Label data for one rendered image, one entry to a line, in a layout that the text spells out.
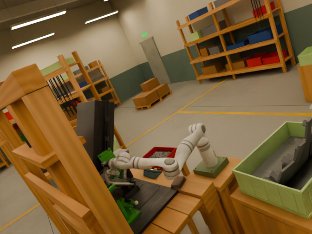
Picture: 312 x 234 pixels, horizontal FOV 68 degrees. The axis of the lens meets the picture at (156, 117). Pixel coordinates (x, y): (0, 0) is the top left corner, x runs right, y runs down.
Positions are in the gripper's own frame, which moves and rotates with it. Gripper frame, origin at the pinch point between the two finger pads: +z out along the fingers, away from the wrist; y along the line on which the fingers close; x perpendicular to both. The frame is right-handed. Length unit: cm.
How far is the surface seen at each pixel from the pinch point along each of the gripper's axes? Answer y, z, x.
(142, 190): -29.5, -3.8, 13.9
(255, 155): -75, -70, -11
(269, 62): -408, 118, -329
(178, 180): -43, -31, 6
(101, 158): 3.6, 2.8, -5.2
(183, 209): -37, -45, 25
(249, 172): -73, -66, -1
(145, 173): -35.6, 5.9, -0.1
